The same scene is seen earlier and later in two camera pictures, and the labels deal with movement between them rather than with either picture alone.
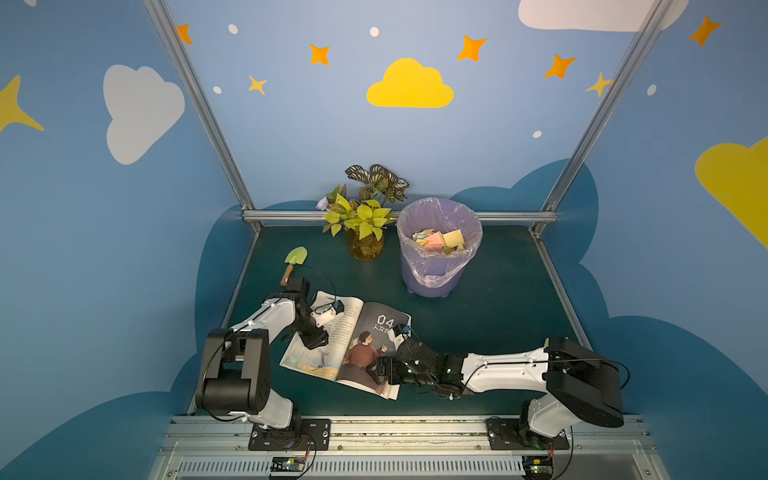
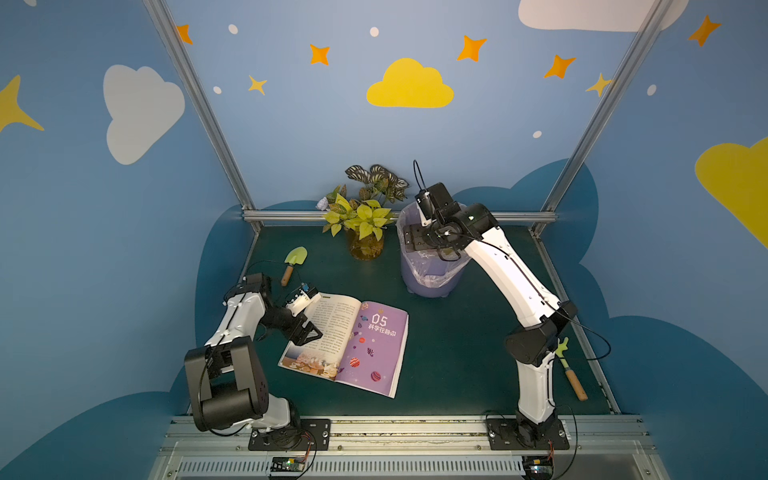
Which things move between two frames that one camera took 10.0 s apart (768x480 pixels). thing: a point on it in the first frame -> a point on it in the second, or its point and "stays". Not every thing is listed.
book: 356,338 stays
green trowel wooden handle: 296,256 stays
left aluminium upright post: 170,32 stays
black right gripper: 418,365 -> 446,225
